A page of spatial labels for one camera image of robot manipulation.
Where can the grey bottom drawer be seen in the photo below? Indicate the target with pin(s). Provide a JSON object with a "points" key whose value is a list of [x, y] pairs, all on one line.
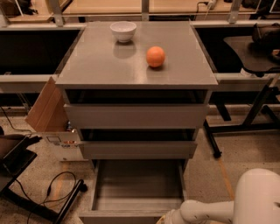
{"points": [[135, 191]]}

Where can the grey top drawer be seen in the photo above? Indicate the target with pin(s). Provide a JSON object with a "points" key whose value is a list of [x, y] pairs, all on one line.
{"points": [[136, 116]]}

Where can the grey drawer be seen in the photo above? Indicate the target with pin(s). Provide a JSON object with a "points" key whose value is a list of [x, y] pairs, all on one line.
{"points": [[136, 116], [138, 149], [135, 191]]}

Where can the black table leg frame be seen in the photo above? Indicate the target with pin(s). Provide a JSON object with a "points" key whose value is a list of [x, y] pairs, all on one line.
{"points": [[260, 105]]}

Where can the white ceramic bowl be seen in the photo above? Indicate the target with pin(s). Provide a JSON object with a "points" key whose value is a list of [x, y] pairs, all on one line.
{"points": [[123, 31]]}

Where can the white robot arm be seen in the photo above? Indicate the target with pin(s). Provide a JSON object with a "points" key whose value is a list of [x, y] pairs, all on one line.
{"points": [[257, 201]]}

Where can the grey middle drawer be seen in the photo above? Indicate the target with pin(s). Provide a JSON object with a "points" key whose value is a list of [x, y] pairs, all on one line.
{"points": [[138, 149]]}

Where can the white printed box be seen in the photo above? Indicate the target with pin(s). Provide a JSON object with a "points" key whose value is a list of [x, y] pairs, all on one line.
{"points": [[64, 145]]}

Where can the black metal stand left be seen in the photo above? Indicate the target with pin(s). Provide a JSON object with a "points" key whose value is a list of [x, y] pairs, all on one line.
{"points": [[35, 180]]}

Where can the grey drawer cabinet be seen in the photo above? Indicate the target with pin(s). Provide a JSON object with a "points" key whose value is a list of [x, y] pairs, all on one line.
{"points": [[101, 71]]}

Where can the cream foam padded gripper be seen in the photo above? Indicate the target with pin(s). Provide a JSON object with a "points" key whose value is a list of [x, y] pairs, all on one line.
{"points": [[174, 219]]}

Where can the brown cardboard box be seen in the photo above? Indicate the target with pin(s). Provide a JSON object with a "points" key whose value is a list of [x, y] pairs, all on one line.
{"points": [[48, 114]]}

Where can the orange ball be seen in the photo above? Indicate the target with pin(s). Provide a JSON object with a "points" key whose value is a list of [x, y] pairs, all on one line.
{"points": [[155, 56]]}

